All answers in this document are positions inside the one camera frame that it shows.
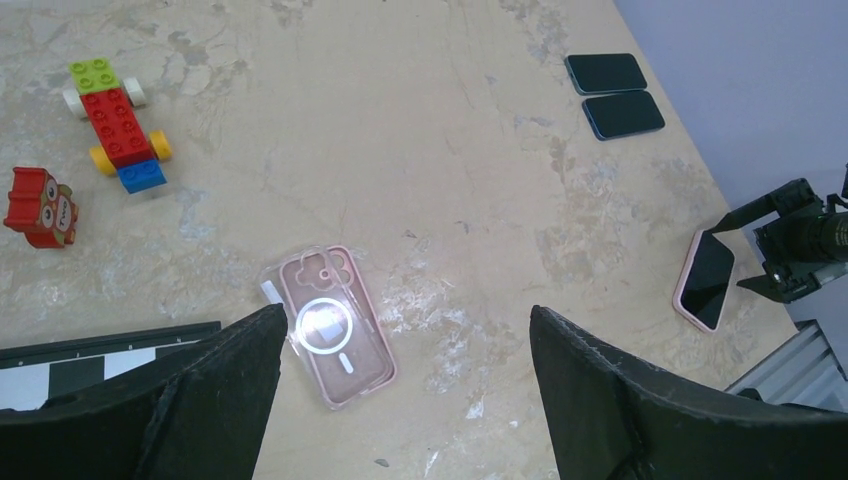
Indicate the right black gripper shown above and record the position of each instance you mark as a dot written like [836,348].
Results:
[803,249]

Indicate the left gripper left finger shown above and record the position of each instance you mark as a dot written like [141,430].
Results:
[198,413]

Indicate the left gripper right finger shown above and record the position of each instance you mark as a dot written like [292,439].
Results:
[613,415]

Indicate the phone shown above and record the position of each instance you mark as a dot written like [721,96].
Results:
[704,281]

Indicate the clear magsafe phone case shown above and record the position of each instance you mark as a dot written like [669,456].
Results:
[318,311]

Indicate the pink phone case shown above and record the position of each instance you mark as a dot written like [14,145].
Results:
[351,344]

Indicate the black white chessboard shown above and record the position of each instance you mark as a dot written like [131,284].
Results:
[30,375]

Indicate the red owl toy block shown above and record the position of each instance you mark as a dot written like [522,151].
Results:
[41,209]

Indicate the colourful toy brick car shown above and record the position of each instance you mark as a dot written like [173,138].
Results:
[108,102]

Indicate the aluminium frame rail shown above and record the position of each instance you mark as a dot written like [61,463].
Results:
[804,370]

